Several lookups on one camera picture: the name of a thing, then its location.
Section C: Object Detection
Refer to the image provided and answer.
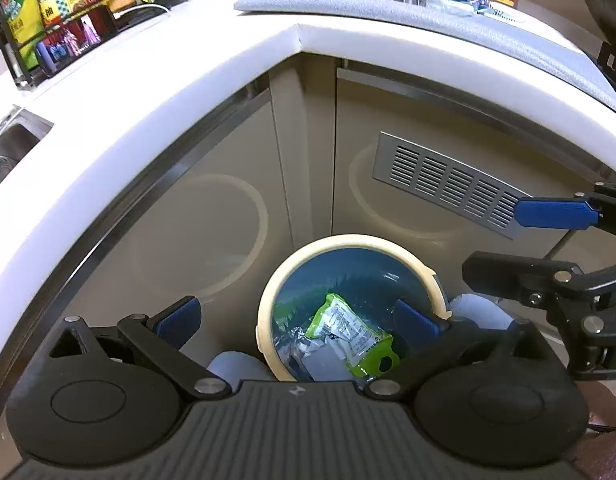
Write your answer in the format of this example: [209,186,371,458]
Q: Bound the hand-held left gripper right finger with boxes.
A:
[363,297,554,401]

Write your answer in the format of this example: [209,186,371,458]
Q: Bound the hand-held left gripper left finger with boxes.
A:
[47,295,234,402]

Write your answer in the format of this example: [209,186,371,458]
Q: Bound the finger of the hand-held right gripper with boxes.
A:
[460,251,616,311]
[515,183,616,240]

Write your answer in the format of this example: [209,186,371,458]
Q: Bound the green snack packet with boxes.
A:
[305,294,402,379]

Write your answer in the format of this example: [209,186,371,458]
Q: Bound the cream waste bin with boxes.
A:
[257,234,451,384]

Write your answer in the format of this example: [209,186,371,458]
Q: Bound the clear silver wrapper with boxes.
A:
[275,325,340,382]

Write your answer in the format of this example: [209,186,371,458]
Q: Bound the blue bin liner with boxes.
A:
[270,247,439,382]

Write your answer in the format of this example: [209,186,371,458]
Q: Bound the person's leg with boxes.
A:
[570,384,616,480]

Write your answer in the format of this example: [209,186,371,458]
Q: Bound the grey metal vent grille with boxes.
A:
[373,131,528,241]

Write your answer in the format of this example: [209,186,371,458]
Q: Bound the grey mat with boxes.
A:
[233,0,616,117]

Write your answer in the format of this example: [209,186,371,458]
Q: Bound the steel sink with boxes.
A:
[0,105,55,196]

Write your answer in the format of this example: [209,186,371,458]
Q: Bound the black smartphone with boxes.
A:
[35,6,120,79]

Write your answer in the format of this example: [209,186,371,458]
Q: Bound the black metal rack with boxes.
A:
[0,0,193,92]

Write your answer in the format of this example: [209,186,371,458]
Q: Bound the yellow cap green bottle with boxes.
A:
[0,0,42,59]

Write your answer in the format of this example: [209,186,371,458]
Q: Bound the white charging cable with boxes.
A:
[113,4,170,19]

